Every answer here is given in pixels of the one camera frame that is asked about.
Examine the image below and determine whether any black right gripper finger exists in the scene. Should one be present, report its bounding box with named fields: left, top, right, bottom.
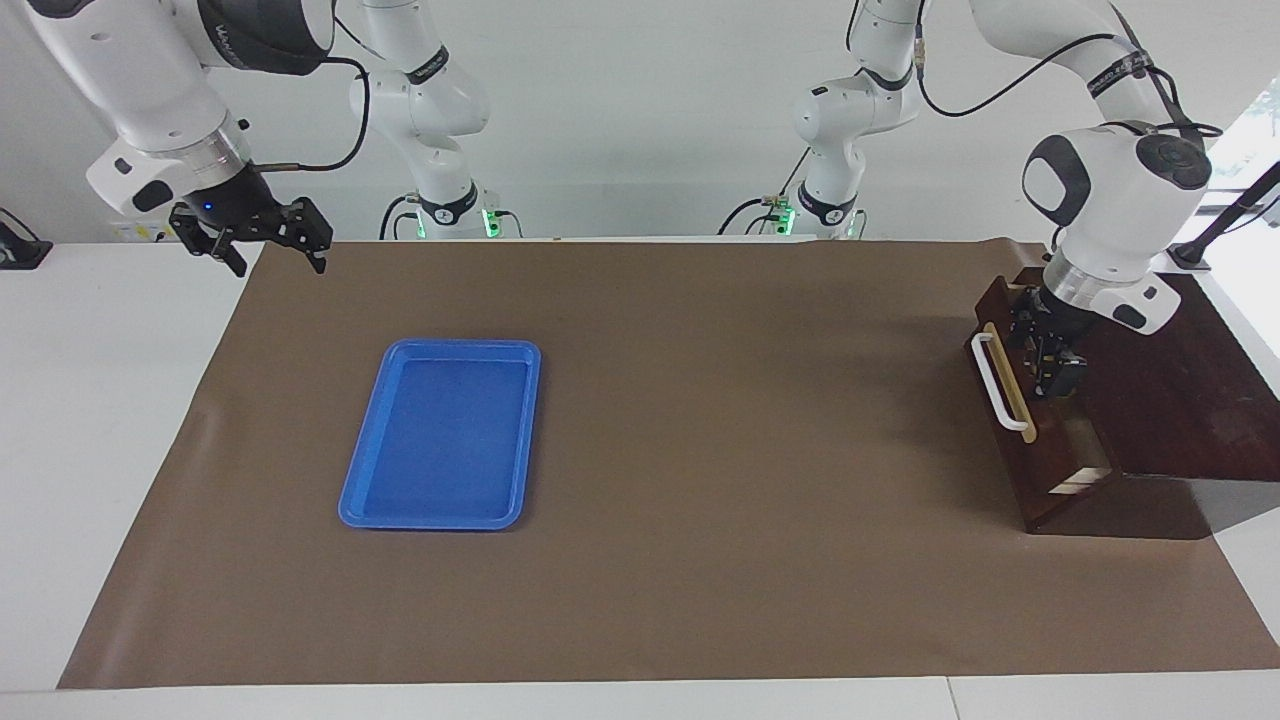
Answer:
left=168, top=205, right=248, bottom=279
left=283, top=196, right=334, bottom=275

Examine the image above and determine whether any wooden drawer with white handle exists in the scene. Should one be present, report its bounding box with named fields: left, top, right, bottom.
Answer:
left=965, top=275, right=1119, bottom=534

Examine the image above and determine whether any dark wooden drawer cabinet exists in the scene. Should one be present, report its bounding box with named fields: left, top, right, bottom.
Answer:
left=1015, top=265, right=1280, bottom=483

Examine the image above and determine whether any blue plastic tray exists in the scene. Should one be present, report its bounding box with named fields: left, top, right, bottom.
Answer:
left=338, top=339, right=542, bottom=531

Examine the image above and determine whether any brown paper table mat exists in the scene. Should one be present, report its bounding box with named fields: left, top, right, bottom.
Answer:
left=57, top=236, right=1280, bottom=691

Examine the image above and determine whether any black table clamp mount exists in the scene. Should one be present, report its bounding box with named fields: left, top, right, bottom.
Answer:
left=0, top=207, right=53, bottom=271

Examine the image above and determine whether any black camera stand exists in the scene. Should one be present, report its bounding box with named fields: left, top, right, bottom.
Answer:
left=1165, top=160, right=1280, bottom=271

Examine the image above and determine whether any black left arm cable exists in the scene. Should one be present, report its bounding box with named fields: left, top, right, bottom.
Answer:
left=912, top=0, right=1226, bottom=141

